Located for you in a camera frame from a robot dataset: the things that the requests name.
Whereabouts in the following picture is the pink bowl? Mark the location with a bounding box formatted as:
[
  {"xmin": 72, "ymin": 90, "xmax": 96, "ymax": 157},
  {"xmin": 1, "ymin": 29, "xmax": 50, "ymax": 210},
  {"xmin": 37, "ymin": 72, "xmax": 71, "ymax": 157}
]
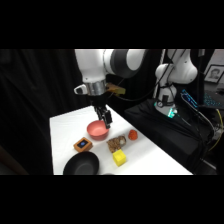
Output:
[{"xmin": 86, "ymin": 120, "xmax": 111, "ymax": 141}]

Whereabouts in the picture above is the yellow cable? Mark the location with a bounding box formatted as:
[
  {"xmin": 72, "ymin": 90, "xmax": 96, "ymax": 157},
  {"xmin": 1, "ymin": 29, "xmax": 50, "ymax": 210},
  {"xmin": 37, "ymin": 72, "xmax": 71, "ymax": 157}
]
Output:
[{"xmin": 207, "ymin": 108, "xmax": 224, "ymax": 152}]

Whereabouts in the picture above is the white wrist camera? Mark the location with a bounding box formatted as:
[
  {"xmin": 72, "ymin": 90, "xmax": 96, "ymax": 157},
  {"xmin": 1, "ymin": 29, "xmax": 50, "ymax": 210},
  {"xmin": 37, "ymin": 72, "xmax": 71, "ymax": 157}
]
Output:
[{"xmin": 73, "ymin": 84, "xmax": 89, "ymax": 96}]

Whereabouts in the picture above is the blue backlit keyboard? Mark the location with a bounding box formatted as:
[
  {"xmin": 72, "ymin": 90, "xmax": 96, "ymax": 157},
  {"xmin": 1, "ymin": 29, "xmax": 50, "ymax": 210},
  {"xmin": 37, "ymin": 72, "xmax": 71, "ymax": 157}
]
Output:
[{"xmin": 202, "ymin": 92, "xmax": 224, "ymax": 110}]

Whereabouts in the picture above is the tan wrist mount bracket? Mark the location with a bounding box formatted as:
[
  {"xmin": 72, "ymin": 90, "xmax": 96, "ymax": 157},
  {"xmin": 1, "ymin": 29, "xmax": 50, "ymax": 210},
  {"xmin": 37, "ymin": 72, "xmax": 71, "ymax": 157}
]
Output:
[{"xmin": 105, "ymin": 83, "xmax": 127, "ymax": 97}]

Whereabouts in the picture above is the yellow cube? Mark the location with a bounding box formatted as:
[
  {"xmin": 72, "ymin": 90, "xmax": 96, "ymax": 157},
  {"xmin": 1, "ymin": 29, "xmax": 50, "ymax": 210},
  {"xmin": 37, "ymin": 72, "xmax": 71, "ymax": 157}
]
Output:
[{"xmin": 112, "ymin": 149, "xmax": 128, "ymax": 168}]

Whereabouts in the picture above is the blue lit device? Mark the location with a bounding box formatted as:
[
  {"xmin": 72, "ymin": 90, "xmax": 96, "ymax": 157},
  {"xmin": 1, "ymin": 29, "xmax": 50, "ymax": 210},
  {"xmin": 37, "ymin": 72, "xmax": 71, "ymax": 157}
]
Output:
[{"xmin": 180, "ymin": 89, "xmax": 202, "ymax": 110}]

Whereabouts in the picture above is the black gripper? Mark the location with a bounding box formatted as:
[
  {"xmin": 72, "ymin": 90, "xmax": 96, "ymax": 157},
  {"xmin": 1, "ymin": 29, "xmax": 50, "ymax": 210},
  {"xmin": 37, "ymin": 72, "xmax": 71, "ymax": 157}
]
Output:
[{"xmin": 88, "ymin": 93, "xmax": 113, "ymax": 130}]

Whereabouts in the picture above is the black curtain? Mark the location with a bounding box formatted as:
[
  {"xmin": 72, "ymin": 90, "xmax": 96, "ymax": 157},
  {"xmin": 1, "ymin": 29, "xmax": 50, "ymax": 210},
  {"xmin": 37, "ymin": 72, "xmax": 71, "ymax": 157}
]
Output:
[{"xmin": 0, "ymin": 49, "xmax": 165, "ymax": 176}]

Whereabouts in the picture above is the orange box with blue screen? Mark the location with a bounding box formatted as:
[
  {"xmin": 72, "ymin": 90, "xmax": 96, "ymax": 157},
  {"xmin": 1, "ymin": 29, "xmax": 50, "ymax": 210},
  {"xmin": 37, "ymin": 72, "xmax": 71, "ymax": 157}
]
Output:
[{"xmin": 73, "ymin": 136, "xmax": 94, "ymax": 153}]

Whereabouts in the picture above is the framed portrait picture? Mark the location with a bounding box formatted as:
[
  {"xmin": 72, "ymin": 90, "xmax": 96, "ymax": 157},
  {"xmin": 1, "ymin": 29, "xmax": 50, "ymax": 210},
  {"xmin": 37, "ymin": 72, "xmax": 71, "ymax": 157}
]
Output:
[{"xmin": 203, "ymin": 64, "xmax": 224, "ymax": 85}]

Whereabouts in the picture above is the black robot stand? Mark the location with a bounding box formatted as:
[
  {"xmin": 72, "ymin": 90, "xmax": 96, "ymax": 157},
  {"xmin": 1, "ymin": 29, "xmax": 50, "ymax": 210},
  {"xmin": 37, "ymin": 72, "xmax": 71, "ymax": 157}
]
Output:
[{"xmin": 123, "ymin": 98, "xmax": 218, "ymax": 176}]

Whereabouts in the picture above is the black bowl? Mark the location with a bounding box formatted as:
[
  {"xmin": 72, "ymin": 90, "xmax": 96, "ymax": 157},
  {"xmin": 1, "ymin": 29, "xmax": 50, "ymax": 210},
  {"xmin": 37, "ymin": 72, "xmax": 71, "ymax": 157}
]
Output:
[{"xmin": 62, "ymin": 151, "xmax": 101, "ymax": 176}]

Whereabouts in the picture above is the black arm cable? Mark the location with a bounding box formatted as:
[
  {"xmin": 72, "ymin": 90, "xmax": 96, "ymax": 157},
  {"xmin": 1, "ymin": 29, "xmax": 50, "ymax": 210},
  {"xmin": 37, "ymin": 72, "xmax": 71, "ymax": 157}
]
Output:
[{"xmin": 114, "ymin": 49, "xmax": 179, "ymax": 103}]

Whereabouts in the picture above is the red ball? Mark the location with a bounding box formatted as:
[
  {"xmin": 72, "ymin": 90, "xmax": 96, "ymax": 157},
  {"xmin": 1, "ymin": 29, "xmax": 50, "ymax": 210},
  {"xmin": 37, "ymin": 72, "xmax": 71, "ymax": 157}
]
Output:
[{"xmin": 127, "ymin": 129, "xmax": 139, "ymax": 141}]

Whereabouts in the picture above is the green base light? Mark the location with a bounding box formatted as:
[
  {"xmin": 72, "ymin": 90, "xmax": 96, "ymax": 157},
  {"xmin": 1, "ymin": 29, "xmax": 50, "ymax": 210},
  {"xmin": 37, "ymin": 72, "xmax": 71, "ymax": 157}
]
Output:
[{"xmin": 167, "ymin": 107, "xmax": 177, "ymax": 120}]

